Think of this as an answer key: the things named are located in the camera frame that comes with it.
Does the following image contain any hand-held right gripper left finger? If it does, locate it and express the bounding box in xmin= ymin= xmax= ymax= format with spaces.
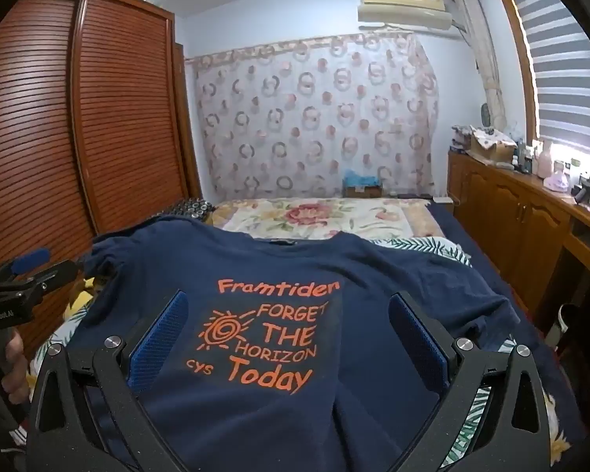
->
xmin=26 ymin=289 xmax=190 ymax=472

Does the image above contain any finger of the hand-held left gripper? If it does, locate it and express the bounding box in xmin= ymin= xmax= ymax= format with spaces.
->
xmin=0 ymin=248 xmax=51 ymax=286
xmin=0 ymin=259 xmax=79 ymax=302

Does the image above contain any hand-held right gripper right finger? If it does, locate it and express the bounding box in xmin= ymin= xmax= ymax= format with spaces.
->
xmin=387 ymin=291 xmax=554 ymax=472

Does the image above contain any navy printed t-shirt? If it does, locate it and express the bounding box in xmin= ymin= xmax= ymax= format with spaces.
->
xmin=66 ymin=214 xmax=522 ymax=472

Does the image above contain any person's left hand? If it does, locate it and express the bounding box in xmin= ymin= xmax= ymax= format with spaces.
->
xmin=1 ymin=329 xmax=30 ymax=399

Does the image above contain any yellow plush toy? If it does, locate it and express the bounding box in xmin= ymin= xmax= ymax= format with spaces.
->
xmin=61 ymin=275 xmax=99 ymax=328

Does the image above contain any navy bed sheet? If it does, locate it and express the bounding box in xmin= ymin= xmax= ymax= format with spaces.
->
xmin=425 ymin=203 xmax=590 ymax=438

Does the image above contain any person's dark striped clothing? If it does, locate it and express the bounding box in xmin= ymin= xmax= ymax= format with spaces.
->
xmin=0 ymin=423 xmax=31 ymax=459

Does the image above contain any dark circle patterned pillow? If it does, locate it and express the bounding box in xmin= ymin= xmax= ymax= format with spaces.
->
xmin=166 ymin=197 xmax=216 ymax=223

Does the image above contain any wooden sideboard cabinet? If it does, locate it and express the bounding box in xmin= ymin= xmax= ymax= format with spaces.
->
xmin=446 ymin=150 xmax=590 ymax=325

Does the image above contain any floral bed sheet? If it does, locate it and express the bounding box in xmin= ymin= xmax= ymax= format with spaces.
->
xmin=541 ymin=388 xmax=587 ymax=459

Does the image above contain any small brown cardboard box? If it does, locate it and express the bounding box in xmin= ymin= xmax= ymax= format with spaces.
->
xmin=343 ymin=179 xmax=384 ymax=199

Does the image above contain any floral blanket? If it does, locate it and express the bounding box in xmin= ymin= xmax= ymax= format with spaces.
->
xmin=211 ymin=197 xmax=446 ymax=247

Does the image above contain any open cardboard box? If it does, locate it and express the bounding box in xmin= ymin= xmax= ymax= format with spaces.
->
xmin=469 ymin=127 xmax=518 ymax=166

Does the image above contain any stack of small boxes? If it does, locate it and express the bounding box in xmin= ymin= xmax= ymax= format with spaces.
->
xmin=450 ymin=123 xmax=474 ymax=154

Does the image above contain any group of small bottles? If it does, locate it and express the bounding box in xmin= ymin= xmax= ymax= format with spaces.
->
xmin=514 ymin=136 xmax=539 ymax=174

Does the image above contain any pink bottle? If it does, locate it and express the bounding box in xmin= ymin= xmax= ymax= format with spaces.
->
xmin=537 ymin=144 xmax=554 ymax=179

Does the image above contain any circle patterned sheer curtain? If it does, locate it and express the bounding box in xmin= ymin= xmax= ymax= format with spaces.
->
xmin=184 ymin=32 xmax=441 ymax=202

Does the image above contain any beige tied window curtain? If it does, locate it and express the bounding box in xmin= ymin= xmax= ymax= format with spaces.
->
xmin=450 ymin=0 xmax=508 ymax=129

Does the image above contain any striped window blind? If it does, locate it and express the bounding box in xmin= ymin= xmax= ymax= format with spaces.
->
xmin=499 ymin=0 xmax=590 ymax=158

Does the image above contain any black handle gadget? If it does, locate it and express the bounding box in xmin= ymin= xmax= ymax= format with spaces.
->
xmin=573 ymin=173 xmax=590 ymax=206

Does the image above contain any wooden window frame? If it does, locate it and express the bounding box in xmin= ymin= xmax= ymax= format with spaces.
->
xmin=492 ymin=0 xmax=542 ymax=144

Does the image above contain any beige wall air conditioner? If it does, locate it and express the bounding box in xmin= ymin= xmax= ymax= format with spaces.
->
xmin=356 ymin=0 xmax=455 ymax=30

